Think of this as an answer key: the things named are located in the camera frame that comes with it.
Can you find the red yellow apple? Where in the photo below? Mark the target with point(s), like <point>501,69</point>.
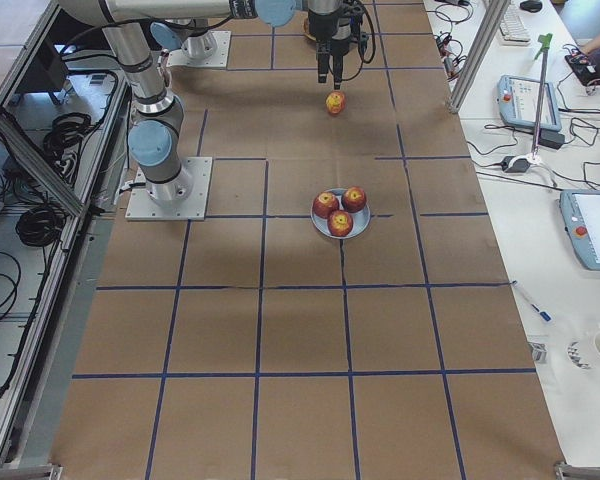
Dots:
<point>335,102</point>

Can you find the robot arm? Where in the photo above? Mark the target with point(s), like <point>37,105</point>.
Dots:
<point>153,141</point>
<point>170,35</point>

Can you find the woven wicker basket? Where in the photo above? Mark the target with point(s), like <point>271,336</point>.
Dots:
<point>306,31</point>

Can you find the red apple on plate far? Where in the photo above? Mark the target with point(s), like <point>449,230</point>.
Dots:
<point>354,199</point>

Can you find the red apple on plate side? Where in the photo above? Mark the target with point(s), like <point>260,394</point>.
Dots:
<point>324,204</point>

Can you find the light blue plate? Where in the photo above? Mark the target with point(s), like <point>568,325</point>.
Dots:
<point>361,219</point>

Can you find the red apple on plate near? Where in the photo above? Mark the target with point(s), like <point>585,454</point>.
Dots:
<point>340,224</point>

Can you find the white keyboard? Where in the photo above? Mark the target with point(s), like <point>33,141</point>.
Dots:
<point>512,30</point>

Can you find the far teach pendant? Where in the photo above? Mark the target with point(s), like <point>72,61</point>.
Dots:
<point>518,103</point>

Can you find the teach pendant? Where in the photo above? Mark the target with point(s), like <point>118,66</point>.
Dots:
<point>580,211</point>
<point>518,103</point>

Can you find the black computer mouse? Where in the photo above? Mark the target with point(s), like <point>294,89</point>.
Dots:
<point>531,6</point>

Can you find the pink selfie stick stand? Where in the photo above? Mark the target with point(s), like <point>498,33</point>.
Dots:
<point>521,163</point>

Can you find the black power adapter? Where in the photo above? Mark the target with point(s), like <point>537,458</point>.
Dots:
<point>551,139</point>

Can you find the near teach pendant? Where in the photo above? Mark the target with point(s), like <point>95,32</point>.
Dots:
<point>580,211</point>

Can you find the blue white pen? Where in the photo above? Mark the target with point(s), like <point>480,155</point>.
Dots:
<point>542,313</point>

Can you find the patterned tape roll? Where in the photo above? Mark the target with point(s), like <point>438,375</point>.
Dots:
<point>576,351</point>

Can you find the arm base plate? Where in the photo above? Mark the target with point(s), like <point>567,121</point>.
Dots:
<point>208,51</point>
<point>184,198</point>

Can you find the aluminium frame post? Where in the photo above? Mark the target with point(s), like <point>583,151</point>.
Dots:
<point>481,43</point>

